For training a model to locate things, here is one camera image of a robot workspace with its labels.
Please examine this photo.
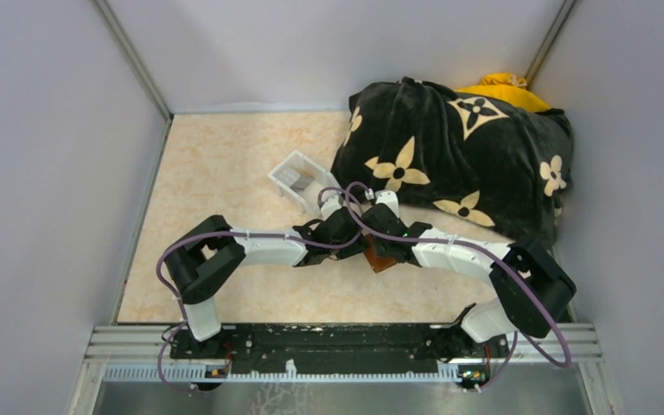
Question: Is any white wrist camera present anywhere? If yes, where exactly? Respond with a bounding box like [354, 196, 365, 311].
[374, 189, 400, 217]
[320, 195, 345, 220]

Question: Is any brown leather card holder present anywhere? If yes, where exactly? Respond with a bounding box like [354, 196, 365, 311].
[364, 234, 397, 274]

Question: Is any white translucent plastic card box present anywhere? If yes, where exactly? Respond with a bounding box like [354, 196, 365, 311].
[267, 150, 340, 218]

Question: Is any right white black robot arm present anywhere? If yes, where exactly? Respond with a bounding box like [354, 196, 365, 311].
[361, 204, 577, 356]

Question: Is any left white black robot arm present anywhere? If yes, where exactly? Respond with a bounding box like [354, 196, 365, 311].
[156, 207, 367, 358]

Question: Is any yellow cloth bundle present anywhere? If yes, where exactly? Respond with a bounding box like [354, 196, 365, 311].
[456, 73, 552, 112]

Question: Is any black floral plush blanket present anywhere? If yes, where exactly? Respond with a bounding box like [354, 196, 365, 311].
[331, 77, 574, 247]

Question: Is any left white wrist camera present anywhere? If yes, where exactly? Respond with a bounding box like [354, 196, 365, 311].
[320, 195, 345, 220]

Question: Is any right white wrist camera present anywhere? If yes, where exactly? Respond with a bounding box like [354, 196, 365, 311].
[374, 189, 400, 217]

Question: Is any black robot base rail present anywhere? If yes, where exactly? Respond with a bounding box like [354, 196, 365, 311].
[169, 322, 509, 375]

